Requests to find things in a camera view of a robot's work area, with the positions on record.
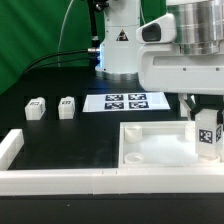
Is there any grey cable left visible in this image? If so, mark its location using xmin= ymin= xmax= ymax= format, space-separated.
xmin=57 ymin=0 xmax=76 ymax=68

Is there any black cable upper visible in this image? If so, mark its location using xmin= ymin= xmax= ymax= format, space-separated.
xmin=23 ymin=47 xmax=102 ymax=73

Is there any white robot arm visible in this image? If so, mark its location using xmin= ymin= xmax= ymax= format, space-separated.
xmin=93 ymin=0 xmax=224 ymax=103

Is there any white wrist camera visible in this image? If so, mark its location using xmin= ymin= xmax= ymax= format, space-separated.
xmin=136 ymin=13 xmax=177 ymax=44

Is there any green backdrop curtain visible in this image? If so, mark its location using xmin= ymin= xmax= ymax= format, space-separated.
xmin=0 ymin=0 xmax=168 ymax=96

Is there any white U-shaped obstacle fence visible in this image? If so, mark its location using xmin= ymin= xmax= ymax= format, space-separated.
xmin=0 ymin=129 xmax=224 ymax=196

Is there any white square tabletop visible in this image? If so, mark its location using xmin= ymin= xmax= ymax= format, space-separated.
xmin=118 ymin=121 xmax=224 ymax=168

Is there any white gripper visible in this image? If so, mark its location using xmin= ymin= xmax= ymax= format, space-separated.
xmin=137 ymin=44 xmax=224 ymax=120

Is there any AprilTag marker sheet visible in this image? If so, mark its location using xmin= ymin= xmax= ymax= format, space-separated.
xmin=83 ymin=92 xmax=170 ymax=112

